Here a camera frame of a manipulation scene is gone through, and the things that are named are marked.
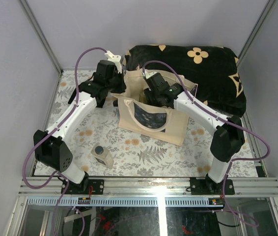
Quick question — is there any clear beige bottle black cap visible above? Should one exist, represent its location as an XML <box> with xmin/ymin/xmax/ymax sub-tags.
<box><xmin>91</xmin><ymin>145</ymin><xmax>114</xmax><ymax>169</ymax></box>

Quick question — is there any beige canvas tote bag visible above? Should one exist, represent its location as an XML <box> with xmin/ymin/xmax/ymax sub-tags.
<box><xmin>112</xmin><ymin>69</ymin><xmax>189</xmax><ymax>146</ymax></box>

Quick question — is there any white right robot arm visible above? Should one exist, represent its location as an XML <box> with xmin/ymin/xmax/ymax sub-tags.
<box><xmin>143</xmin><ymin>72</ymin><xmax>245</xmax><ymax>194</ymax></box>

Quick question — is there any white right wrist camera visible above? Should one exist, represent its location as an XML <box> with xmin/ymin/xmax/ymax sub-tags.
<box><xmin>142</xmin><ymin>70</ymin><xmax>160</xmax><ymax>81</ymax></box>

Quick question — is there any floral table cloth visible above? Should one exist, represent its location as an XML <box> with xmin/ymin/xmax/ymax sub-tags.
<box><xmin>37</xmin><ymin>69</ymin><xmax>255</xmax><ymax>177</ymax></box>

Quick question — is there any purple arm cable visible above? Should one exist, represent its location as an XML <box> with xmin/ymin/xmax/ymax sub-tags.
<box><xmin>142</xmin><ymin>60</ymin><xmax>271</xmax><ymax>227</ymax></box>
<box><xmin>22</xmin><ymin>47</ymin><xmax>109</xmax><ymax>236</ymax></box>

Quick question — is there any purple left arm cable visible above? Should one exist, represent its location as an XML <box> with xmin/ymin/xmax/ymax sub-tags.
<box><xmin>22</xmin><ymin>47</ymin><xmax>109</xmax><ymax>236</ymax></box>

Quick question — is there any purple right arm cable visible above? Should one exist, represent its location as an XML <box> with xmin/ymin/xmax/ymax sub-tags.
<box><xmin>142</xmin><ymin>60</ymin><xmax>271</xmax><ymax>227</ymax></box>

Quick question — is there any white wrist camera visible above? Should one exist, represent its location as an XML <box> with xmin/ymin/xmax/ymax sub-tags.
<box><xmin>105</xmin><ymin>51</ymin><xmax>122</xmax><ymax>74</ymax></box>
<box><xmin>142</xmin><ymin>70</ymin><xmax>160</xmax><ymax>81</ymax></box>

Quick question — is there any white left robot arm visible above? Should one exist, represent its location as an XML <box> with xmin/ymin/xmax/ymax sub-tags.
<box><xmin>33</xmin><ymin>56</ymin><xmax>126</xmax><ymax>194</ymax></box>

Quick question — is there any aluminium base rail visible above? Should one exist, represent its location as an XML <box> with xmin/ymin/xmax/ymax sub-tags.
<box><xmin>19</xmin><ymin>177</ymin><xmax>278</xmax><ymax>207</ymax></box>

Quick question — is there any black floral plush pillow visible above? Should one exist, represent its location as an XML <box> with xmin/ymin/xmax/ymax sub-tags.
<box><xmin>124</xmin><ymin>45</ymin><xmax>247</xmax><ymax>118</ymax></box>

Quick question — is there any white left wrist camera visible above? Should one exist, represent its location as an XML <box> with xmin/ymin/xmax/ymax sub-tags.
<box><xmin>105</xmin><ymin>51</ymin><xmax>122</xmax><ymax>74</ymax></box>

